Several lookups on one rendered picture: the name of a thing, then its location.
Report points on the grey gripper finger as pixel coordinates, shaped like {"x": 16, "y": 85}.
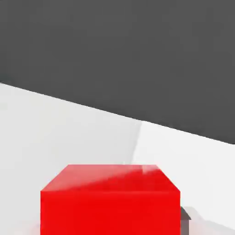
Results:
{"x": 185, "y": 223}

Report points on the small red cube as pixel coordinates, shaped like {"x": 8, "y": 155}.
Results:
{"x": 110, "y": 211}

